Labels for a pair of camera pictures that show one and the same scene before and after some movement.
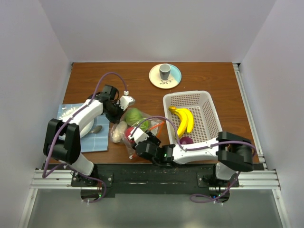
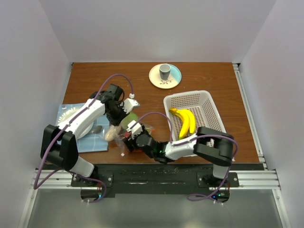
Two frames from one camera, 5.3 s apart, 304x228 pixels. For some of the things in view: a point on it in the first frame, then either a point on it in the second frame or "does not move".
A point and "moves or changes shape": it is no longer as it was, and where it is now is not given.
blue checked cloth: x=99 y=141 does not move
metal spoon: x=98 y=128 does not move
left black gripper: x=116 y=119 does not move
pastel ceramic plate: x=174 y=78 does not move
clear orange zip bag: x=131 y=118 moves or changes shape
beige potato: x=119 y=131 → x=112 y=132
